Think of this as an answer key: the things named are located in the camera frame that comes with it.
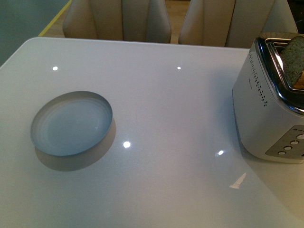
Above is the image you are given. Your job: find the white round plate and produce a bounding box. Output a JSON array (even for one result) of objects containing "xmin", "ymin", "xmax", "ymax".
[{"xmin": 30, "ymin": 91, "xmax": 113, "ymax": 157}]

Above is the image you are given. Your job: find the slice of brown bread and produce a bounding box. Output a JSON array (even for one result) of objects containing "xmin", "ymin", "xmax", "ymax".
[{"xmin": 280, "ymin": 36, "xmax": 304, "ymax": 90}]

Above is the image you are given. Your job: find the beige chair left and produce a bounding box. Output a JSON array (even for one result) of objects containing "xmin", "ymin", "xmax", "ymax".
[{"xmin": 63, "ymin": 0, "xmax": 171, "ymax": 43}]

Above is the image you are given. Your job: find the beige chair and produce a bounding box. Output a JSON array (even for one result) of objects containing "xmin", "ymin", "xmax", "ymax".
[
  {"xmin": 179, "ymin": 0, "xmax": 298, "ymax": 48},
  {"xmin": 63, "ymin": 0, "xmax": 171, "ymax": 43}
]

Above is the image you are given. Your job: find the white chrome toaster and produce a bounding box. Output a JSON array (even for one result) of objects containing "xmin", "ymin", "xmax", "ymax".
[{"xmin": 232, "ymin": 37, "xmax": 304, "ymax": 164}]

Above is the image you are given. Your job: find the beige chair right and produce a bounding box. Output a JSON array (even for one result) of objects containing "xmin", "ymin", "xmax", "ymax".
[{"xmin": 179, "ymin": 0, "xmax": 298, "ymax": 48}]

